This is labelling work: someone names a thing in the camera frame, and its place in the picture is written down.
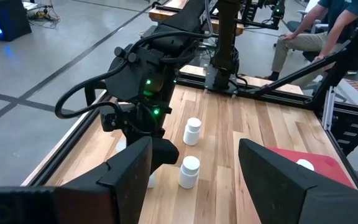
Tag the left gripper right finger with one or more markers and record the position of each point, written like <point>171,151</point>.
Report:
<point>269,186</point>

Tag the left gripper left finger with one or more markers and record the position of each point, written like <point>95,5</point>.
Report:
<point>126,193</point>

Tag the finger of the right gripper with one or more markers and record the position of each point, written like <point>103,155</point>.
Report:
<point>165,152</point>

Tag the white pill bottle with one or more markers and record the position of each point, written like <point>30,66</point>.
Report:
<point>192,133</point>
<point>305,164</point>
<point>151,182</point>
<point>189,174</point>

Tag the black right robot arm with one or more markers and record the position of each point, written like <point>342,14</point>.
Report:
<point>197,15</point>

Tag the black background robot arm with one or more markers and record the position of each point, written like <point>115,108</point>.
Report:
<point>259,14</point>

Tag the red plastic basket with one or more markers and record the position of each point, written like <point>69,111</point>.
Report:
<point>328,168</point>

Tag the wooden background table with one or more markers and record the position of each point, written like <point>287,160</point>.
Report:
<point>163,14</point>

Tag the person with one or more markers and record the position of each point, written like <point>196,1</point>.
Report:
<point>303,43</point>

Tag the grey chair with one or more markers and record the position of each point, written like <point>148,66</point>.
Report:
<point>309,26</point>

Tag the black computer with blue lights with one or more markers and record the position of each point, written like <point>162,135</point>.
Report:
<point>5,21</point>

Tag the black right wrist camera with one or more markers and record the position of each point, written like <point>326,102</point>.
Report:
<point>110,118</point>

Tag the silver aluminium post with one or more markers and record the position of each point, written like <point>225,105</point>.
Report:
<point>328,109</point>

